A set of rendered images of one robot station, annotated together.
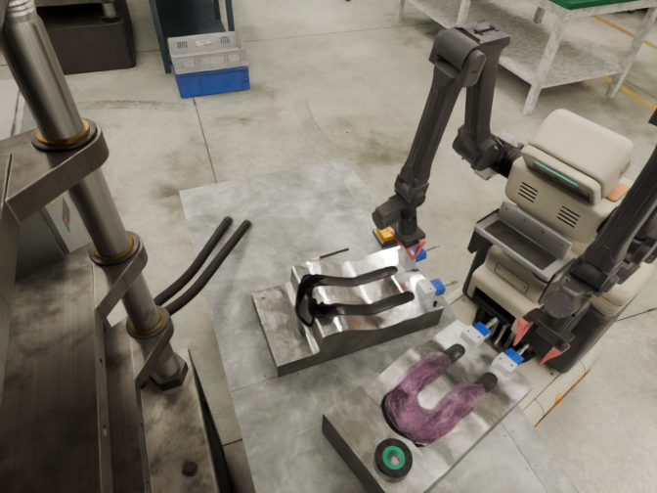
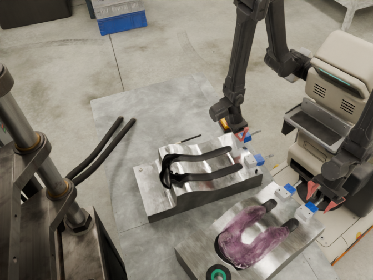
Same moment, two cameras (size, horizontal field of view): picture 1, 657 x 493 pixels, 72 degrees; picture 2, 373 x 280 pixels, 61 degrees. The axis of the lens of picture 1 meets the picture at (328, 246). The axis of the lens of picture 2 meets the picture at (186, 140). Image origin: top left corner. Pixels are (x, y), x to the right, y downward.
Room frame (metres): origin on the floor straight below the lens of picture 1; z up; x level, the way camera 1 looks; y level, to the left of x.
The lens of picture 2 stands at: (0.00, -0.15, 1.96)
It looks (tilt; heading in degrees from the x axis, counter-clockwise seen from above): 47 degrees down; 8
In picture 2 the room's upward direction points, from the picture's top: 5 degrees counter-clockwise
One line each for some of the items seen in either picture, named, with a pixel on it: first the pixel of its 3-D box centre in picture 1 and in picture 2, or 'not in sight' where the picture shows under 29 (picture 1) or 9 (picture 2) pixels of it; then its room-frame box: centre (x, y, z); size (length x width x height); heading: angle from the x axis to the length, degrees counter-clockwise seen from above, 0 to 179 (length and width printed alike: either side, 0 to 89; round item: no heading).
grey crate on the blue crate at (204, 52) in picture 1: (207, 52); (117, 3); (3.80, 1.10, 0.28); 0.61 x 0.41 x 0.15; 111
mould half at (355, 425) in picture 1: (432, 403); (251, 240); (0.52, -0.28, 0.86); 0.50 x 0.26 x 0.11; 131
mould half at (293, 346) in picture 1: (346, 300); (195, 171); (0.81, -0.06, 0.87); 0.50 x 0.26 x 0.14; 113
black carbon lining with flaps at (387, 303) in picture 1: (353, 291); (199, 164); (0.81, -0.08, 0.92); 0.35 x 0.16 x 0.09; 113
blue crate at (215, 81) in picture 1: (210, 71); (120, 16); (3.80, 1.10, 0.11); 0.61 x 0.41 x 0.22; 111
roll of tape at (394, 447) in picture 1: (392, 460); (218, 279); (0.35, -0.16, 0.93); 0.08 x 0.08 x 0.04
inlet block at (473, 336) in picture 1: (481, 331); (290, 189); (0.74, -0.45, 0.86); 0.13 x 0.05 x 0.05; 131
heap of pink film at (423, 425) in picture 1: (435, 391); (252, 232); (0.52, -0.28, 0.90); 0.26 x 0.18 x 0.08; 131
